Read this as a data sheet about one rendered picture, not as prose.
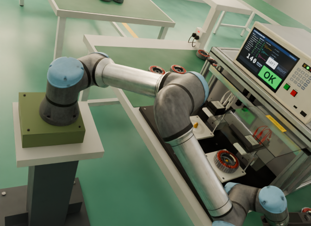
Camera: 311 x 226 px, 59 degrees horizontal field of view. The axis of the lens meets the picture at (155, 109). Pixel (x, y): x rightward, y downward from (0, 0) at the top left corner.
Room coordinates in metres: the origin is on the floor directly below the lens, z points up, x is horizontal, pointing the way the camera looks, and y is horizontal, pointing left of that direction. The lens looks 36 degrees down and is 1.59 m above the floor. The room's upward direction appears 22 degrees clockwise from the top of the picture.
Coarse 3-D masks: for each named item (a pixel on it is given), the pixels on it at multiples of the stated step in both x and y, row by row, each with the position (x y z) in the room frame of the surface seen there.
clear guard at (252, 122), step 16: (240, 112) 0.93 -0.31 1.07; (256, 112) 0.98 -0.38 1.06; (224, 128) 0.85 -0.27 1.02; (240, 128) 0.84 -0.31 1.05; (256, 128) 0.86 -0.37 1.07; (272, 128) 0.91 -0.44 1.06; (288, 128) 0.95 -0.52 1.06; (240, 144) 0.79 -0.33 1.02; (256, 144) 0.78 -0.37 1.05; (272, 144) 0.80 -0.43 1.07; (288, 144) 0.84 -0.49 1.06; (304, 144) 0.88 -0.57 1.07; (256, 160) 0.73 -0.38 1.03
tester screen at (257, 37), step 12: (252, 36) 1.25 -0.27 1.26; (264, 36) 1.21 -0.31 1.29; (252, 48) 1.22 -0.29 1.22; (264, 48) 1.18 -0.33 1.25; (276, 48) 1.15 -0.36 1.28; (240, 60) 1.24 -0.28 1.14; (264, 60) 1.16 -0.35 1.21; (276, 60) 1.13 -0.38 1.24; (288, 60) 1.10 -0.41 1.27; (276, 72) 1.11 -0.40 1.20
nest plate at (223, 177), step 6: (210, 156) 0.95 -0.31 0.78; (210, 162) 0.91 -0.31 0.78; (216, 168) 0.89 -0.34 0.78; (240, 168) 0.95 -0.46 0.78; (222, 174) 0.87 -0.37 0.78; (228, 174) 0.88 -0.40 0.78; (234, 174) 0.90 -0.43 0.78; (240, 174) 0.91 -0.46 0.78; (222, 180) 0.84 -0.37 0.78; (228, 180) 0.86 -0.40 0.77
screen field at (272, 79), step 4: (264, 68) 1.15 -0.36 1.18; (260, 72) 1.15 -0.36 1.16; (264, 72) 1.14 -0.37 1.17; (268, 72) 1.13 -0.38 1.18; (272, 72) 1.12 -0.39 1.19; (260, 76) 1.14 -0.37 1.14; (264, 76) 1.13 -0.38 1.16; (268, 76) 1.12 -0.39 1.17; (272, 76) 1.11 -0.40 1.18; (276, 76) 1.10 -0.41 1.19; (264, 80) 1.12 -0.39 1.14; (268, 80) 1.11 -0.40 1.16; (272, 80) 1.10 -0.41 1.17; (276, 80) 1.09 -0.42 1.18; (280, 80) 1.08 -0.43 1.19; (272, 84) 1.09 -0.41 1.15; (276, 84) 1.08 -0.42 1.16
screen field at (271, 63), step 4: (268, 60) 1.15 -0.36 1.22; (272, 60) 1.14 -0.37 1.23; (268, 64) 1.14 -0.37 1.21; (272, 64) 1.13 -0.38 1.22; (276, 64) 1.12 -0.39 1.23; (276, 68) 1.11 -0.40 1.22; (280, 68) 1.10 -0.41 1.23; (284, 68) 1.09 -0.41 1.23; (280, 72) 1.09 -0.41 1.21; (284, 72) 1.08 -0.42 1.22
